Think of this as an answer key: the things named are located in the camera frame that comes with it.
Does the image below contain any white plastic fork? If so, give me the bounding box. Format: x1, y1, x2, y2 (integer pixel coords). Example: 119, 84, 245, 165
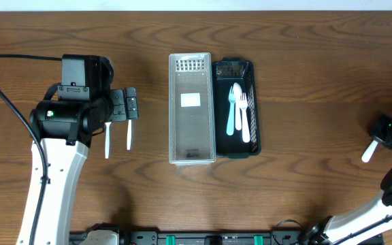
240, 93, 250, 143
361, 140, 378, 163

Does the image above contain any pale pink plastic spoon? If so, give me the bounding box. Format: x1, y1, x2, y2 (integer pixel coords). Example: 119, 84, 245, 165
233, 82, 242, 131

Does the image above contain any mint green plastic fork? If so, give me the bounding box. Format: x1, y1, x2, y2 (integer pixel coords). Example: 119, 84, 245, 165
226, 86, 235, 135

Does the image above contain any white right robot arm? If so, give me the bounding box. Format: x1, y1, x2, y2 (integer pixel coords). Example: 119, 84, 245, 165
308, 116, 392, 244

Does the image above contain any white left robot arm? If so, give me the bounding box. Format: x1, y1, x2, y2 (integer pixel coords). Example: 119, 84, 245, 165
17, 54, 128, 244

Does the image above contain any clear perforated plastic basket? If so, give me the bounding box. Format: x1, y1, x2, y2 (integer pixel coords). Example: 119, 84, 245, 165
169, 52, 216, 166

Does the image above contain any dark green perforated basket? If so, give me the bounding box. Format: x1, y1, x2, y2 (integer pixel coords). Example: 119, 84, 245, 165
212, 57, 261, 159

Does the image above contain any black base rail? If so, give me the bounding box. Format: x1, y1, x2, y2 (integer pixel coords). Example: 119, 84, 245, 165
69, 219, 385, 245

